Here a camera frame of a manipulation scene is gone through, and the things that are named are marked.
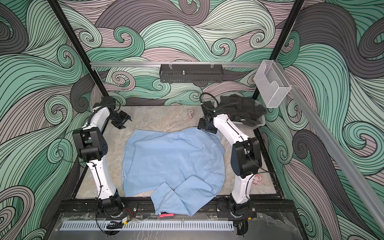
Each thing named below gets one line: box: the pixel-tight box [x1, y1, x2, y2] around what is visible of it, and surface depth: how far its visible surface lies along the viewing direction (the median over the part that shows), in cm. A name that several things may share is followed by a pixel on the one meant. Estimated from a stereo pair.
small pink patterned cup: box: [188, 109, 193, 120], surface depth 112 cm
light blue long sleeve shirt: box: [122, 127, 226, 216], surface depth 87 cm
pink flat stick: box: [158, 213, 175, 218], surface depth 69 cm
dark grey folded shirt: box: [219, 94, 266, 124], surface depth 111 cm
